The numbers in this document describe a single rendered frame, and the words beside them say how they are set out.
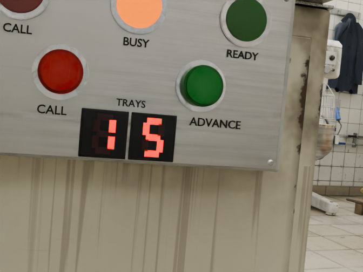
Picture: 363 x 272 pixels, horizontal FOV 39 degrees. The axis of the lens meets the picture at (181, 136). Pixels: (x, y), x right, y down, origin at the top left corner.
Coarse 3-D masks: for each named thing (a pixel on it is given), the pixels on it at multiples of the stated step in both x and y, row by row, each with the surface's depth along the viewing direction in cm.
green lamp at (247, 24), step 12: (240, 0) 37; (252, 0) 37; (228, 12) 37; (240, 12) 37; (252, 12) 38; (264, 12) 38; (228, 24) 37; (240, 24) 37; (252, 24) 38; (264, 24) 38; (240, 36) 37; (252, 36) 38
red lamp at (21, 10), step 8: (0, 0) 33; (8, 0) 34; (16, 0) 34; (24, 0) 34; (32, 0) 34; (40, 0) 34; (8, 8) 34; (16, 8) 34; (24, 8) 34; (32, 8) 34
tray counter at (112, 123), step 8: (96, 120) 35; (104, 120) 36; (112, 120) 36; (96, 128) 35; (112, 128) 36; (96, 136) 36; (104, 136) 36; (96, 144) 36; (112, 144) 36; (96, 152) 36; (104, 152) 36
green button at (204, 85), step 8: (192, 72) 36; (200, 72) 36; (208, 72) 36; (216, 72) 37; (184, 80) 36; (192, 80) 36; (200, 80) 36; (208, 80) 36; (216, 80) 37; (184, 88) 36; (192, 88) 36; (200, 88) 36; (208, 88) 36; (216, 88) 37; (184, 96) 37; (192, 96) 36; (200, 96) 36; (208, 96) 36; (216, 96) 37; (192, 104) 37; (200, 104) 37; (208, 104) 37
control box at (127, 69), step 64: (64, 0) 35; (192, 0) 37; (256, 0) 38; (0, 64) 34; (128, 64) 36; (192, 64) 37; (256, 64) 38; (0, 128) 34; (64, 128) 35; (128, 128) 36; (192, 128) 37; (256, 128) 39
